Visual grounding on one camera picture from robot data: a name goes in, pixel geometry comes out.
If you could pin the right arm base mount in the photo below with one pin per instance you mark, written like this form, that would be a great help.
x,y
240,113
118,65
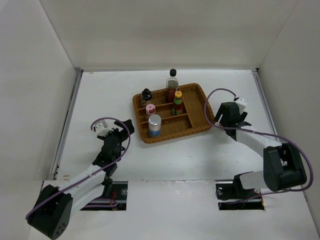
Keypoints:
x,y
232,196

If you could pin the brown wicker divided basket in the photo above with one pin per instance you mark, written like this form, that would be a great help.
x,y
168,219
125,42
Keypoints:
x,y
193,119

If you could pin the tall clear black-cap bottle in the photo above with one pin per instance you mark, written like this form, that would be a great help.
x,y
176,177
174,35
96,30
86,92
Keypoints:
x,y
172,85

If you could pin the yellow-cap red sauce bottle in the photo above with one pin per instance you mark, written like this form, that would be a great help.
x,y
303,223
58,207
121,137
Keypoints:
x,y
177,106

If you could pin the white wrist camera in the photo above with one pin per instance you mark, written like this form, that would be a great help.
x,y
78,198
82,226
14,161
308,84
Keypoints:
x,y
100,132
241,102

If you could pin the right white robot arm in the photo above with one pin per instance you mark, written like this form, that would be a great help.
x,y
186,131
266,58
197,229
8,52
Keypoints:
x,y
282,163

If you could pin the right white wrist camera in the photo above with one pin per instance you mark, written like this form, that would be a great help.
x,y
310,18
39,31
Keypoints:
x,y
241,102

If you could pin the silver-lid blue-label jar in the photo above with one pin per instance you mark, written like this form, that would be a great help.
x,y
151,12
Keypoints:
x,y
154,125

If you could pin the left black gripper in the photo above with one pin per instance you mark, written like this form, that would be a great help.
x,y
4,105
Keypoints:
x,y
115,132

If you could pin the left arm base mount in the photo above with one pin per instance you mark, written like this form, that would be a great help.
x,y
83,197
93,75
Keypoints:
x,y
113,198

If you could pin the pink-cap spice bottle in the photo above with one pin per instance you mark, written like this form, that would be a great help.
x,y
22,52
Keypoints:
x,y
150,109

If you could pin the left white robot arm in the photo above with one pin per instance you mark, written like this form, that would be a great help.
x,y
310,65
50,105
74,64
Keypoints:
x,y
57,204

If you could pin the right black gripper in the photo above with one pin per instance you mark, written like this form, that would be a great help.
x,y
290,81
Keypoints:
x,y
219,114

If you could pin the black-cap spice bottle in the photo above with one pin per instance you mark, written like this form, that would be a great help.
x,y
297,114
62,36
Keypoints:
x,y
146,97

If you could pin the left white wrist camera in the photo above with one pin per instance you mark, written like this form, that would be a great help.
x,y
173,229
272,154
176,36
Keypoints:
x,y
100,132

